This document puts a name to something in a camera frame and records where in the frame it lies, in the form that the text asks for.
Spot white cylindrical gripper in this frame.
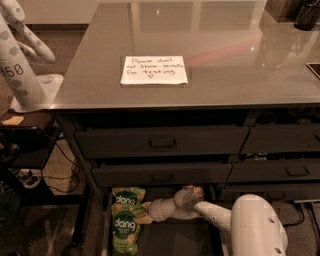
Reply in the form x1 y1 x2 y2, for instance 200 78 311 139
134 198 181 225

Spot green dang chip bag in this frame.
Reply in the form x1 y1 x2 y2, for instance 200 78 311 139
112 187 146 205
112 203 145 255

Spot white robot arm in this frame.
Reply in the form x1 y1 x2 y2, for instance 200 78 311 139
134 189 288 256

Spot open bottom left drawer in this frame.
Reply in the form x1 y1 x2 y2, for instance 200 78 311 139
102 194 224 256

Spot brown snack bag in drawer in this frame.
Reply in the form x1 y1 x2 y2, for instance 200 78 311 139
183 185 205 199

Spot middle left grey drawer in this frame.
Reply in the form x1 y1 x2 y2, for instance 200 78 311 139
92 162 231 187

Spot grey drawer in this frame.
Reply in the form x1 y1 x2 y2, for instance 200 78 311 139
217 183 320 201
227 159 320 183
75 126 249 159
241 124 320 154
92 162 231 187

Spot top left grey drawer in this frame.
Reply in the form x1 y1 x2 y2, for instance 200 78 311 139
75 126 249 159

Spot bottom right grey drawer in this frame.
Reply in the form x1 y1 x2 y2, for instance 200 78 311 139
217 183 320 201

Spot middle right grey drawer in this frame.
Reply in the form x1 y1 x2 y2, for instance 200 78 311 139
227 159 320 183

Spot top right grey drawer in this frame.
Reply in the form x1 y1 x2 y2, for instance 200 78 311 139
241 124 320 154

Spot black cup on counter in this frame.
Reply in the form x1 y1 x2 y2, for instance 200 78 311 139
294 0 320 31

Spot white power strip on floor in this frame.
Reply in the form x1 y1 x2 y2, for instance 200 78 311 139
19 169 41 189

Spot black side shelf left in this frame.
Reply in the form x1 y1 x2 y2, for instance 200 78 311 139
0 110 60 205

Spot white handwritten paper note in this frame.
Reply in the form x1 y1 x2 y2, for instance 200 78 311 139
121 56 188 85

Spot white dotted robot left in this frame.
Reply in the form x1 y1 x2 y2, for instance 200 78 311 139
0 0 64 113

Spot black cables under shelf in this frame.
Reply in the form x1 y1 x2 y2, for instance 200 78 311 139
40 133 82 194

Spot black floor cable right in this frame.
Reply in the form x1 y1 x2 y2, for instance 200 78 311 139
282 202 306 229

